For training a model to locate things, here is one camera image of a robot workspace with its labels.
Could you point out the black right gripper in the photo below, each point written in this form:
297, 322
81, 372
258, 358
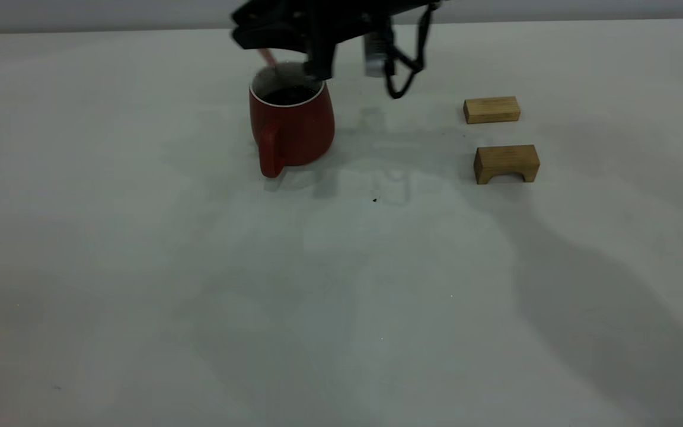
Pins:
353, 18

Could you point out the red ceramic mug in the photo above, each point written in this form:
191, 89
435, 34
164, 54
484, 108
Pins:
300, 136

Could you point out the flat wooden block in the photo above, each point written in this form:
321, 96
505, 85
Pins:
491, 110

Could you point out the arched wooden block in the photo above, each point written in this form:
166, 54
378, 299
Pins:
504, 157

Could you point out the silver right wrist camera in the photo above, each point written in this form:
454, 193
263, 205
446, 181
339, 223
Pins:
377, 56

